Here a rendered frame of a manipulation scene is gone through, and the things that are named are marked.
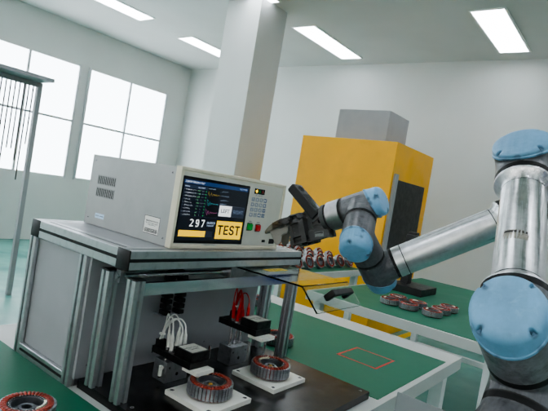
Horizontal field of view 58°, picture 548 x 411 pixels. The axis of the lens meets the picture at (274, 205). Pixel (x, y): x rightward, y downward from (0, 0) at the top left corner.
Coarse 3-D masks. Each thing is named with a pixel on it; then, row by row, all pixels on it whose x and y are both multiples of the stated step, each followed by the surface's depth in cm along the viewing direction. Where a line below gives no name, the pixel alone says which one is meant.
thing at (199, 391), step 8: (192, 376) 119; (200, 376) 121; (208, 376) 122; (216, 376) 123; (224, 376) 123; (192, 384) 115; (200, 384) 115; (208, 384) 118; (216, 384) 119; (224, 384) 117; (232, 384) 119; (192, 392) 115; (200, 392) 114; (208, 392) 114; (216, 392) 114; (224, 392) 115; (200, 400) 115; (208, 400) 114; (216, 400) 114; (224, 400) 116
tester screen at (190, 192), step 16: (192, 192) 123; (208, 192) 127; (224, 192) 132; (240, 192) 137; (192, 208) 124; (208, 208) 128; (208, 224) 129; (192, 240) 125; (208, 240) 130; (224, 240) 135
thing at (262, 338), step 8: (224, 320) 146; (232, 320) 145; (248, 320) 141; (256, 320) 140; (264, 320) 142; (232, 328) 145; (240, 328) 142; (248, 328) 140; (256, 328) 139; (264, 328) 141; (240, 336) 149; (248, 336) 140; (256, 336) 139; (264, 336) 140; (272, 336) 142
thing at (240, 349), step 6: (222, 342) 146; (240, 342) 149; (222, 348) 145; (228, 348) 144; (234, 348) 144; (240, 348) 146; (246, 348) 149; (222, 354) 145; (228, 354) 143; (234, 354) 144; (240, 354) 146; (222, 360) 145; (228, 360) 143; (234, 360) 145; (240, 360) 147
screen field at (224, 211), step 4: (220, 208) 132; (224, 208) 133; (228, 208) 134; (232, 208) 136; (236, 208) 137; (240, 208) 138; (244, 208) 139; (220, 212) 132; (224, 212) 133; (228, 212) 135; (232, 212) 136; (236, 212) 137; (240, 212) 138; (224, 216) 134; (228, 216) 135; (232, 216) 136; (236, 216) 137; (240, 216) 139
